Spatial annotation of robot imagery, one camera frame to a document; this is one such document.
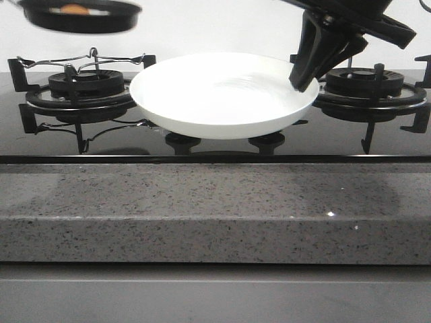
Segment fried egg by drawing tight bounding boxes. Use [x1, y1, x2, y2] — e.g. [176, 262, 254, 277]
[48, 3, 110, 16]

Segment black frying pan mint handle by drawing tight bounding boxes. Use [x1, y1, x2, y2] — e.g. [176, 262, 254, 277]
[10, 1, 142, 34]

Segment black gas burner head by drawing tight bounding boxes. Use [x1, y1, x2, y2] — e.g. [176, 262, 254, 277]
[324, 67, 404, 98]
[48, 70, 125, 99]

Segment grey cabinet front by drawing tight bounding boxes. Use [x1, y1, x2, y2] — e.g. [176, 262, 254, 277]
[1, 264, 430, 322]

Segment white round plate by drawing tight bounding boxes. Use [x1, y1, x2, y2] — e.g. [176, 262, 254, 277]
[129, 52, 319, 139]

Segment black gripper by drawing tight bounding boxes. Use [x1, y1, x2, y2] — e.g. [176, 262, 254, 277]
[289, 0, 416, 91]

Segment silver wire pan reducer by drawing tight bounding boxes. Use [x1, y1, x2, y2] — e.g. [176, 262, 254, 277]
[16, 47, 147, 73]

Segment black pan support grate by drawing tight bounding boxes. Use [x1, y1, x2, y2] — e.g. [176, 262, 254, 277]
[288, 53, 431, 155]
[7, 55, 156, 133]

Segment black glass gas cooktop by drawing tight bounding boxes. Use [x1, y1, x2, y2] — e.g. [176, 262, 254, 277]
[1, 73, 430, 164]

